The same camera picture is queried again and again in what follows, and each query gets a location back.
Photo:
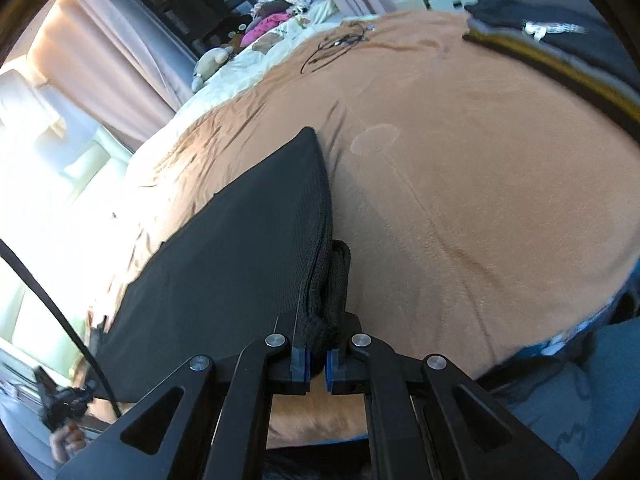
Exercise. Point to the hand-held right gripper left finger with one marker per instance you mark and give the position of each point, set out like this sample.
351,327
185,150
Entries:
300,367

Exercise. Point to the black plush toy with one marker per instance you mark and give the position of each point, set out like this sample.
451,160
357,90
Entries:
232,29

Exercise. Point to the small brown cloth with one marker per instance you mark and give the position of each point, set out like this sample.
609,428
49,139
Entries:
270,40

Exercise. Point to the brown blanket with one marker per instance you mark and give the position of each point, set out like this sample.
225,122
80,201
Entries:
475,185

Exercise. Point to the cream duvet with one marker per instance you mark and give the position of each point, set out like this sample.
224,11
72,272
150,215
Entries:
225,85

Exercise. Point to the pink clothing pile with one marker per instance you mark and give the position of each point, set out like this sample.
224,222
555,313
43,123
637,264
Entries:
262,27

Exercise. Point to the black shirt with patterned trim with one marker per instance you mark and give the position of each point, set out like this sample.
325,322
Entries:
225,270

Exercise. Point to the person's left hand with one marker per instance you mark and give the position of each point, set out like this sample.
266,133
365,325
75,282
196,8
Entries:
67,442

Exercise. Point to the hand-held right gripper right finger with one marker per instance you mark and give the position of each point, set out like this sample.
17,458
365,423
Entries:
331,367

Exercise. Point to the grey plush toy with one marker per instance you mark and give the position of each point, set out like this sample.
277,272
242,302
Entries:
212,67

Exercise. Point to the stack of folded clothes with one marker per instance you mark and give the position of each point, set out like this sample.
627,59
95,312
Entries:
550,25

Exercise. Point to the person's jeans leg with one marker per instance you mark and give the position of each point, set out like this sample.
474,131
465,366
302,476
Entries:
575,410

